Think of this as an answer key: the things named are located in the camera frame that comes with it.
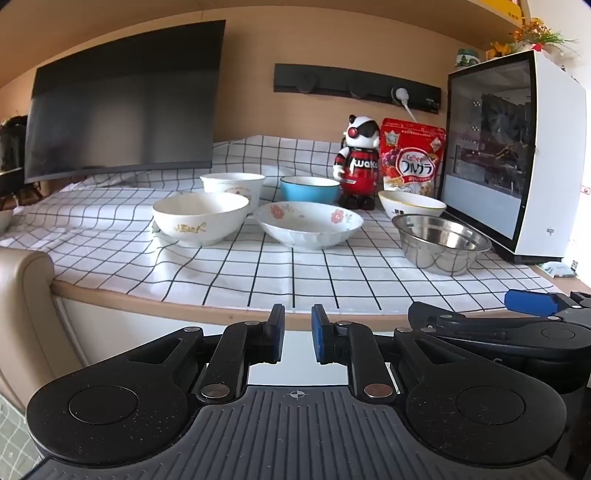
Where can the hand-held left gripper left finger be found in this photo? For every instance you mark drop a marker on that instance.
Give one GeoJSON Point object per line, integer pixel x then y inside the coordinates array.
{"type": "Point", "coordinates": [276, 333]}

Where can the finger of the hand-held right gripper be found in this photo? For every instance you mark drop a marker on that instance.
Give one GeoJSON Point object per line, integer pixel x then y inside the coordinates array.
{"type": "Point", "coordinates": [531, 302]}
{"type": "Point", "coordinates": [443, 323]}

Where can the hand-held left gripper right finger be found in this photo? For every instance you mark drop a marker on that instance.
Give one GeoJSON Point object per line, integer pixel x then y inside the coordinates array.
{"type": "Point", "coordinates": [318, 337]}

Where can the stainless steel bowl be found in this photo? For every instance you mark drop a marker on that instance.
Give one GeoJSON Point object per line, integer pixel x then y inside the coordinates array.
{"type": "Point", "coordinates": [438, 258]}

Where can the white floral bowl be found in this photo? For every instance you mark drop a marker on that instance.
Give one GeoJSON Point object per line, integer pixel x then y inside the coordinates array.
{"type": "Point", "coordinates": [304, 226]}

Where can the white bowl yellow rim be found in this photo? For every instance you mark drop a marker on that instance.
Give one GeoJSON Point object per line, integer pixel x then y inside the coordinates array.
{"type": "Point", "coordinates": [411, 203]}

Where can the wide white bowl gold print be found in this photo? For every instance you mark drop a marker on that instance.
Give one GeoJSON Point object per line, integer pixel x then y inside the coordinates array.
{"type": "Point", "coordinates": [198, 226]}

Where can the blue bowl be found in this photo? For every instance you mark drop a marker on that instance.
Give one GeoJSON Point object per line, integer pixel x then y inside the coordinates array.
{"type": "Point", "coordinates": [304, 194]}

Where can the tall white bowl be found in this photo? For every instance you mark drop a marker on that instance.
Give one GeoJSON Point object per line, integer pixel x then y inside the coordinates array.
{"type": "Point", "coordinates": [235, 187]}

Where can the white glass computer case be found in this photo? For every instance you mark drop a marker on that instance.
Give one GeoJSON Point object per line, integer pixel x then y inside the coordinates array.
{"type": "Point", "coordinates": [549, 161]}

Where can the red cereal bag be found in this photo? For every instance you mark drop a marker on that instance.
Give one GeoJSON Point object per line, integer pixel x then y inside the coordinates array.
{"type": "Point", "coordinates": [415, 157]}

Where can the red panda robot toy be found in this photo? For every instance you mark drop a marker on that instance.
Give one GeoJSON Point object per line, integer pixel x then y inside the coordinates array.
{"type": "Point", "coordinates": [360, 170]}

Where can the white checkered tablecloth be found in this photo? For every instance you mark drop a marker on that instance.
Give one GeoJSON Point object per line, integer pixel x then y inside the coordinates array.
{"type": "Point", "coordinates": [115, 258]}

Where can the green and white packet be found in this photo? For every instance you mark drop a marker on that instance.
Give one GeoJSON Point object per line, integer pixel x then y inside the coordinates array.
{"type": "Point", "coordinates": [466, 59]}

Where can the beige chair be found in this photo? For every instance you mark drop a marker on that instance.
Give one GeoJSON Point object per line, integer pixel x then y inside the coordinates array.
{"type": "Point", "coordinates": [23, 314]}

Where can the yellow artificial flowers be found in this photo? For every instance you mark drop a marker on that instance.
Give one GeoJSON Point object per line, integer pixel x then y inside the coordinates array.
{"type": "Point", "coordinates": [535, 34]}

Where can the black flat monitor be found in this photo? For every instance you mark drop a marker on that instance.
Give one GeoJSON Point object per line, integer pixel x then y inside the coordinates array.
{"type": "Point", "coordinates": [120, 106]}

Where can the yellow book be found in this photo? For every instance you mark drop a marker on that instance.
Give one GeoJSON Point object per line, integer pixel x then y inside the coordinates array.
{"type": "Point", "coordinates": [517, 9]}

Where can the black wall power rail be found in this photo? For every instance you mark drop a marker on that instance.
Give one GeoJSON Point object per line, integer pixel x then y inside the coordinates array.
{"type": "Point", "coordinates": [332, 81]}

